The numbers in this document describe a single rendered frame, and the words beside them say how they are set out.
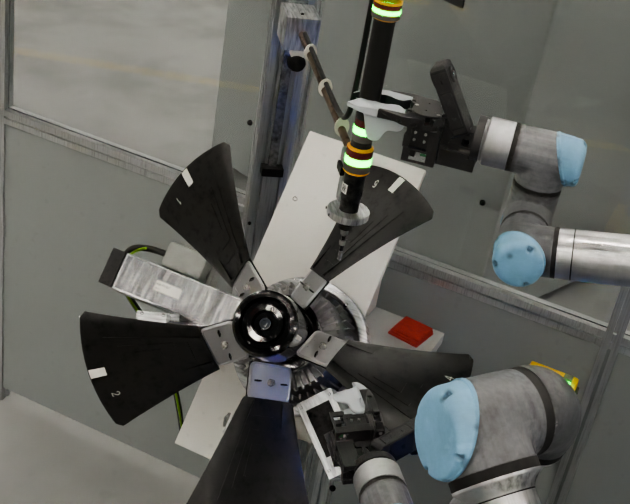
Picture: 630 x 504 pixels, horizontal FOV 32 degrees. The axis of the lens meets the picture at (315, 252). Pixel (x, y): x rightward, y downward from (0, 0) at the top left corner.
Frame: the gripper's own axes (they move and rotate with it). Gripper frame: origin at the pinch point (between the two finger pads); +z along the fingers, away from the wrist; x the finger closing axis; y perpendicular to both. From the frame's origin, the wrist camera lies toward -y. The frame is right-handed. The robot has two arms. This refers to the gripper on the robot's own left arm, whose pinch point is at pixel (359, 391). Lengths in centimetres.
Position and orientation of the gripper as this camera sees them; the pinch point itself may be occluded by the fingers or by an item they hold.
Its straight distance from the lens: 188.9
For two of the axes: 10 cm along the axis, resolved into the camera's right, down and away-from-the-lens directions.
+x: -0.4, 8.6, 5.2
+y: -9.8, 0.7, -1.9
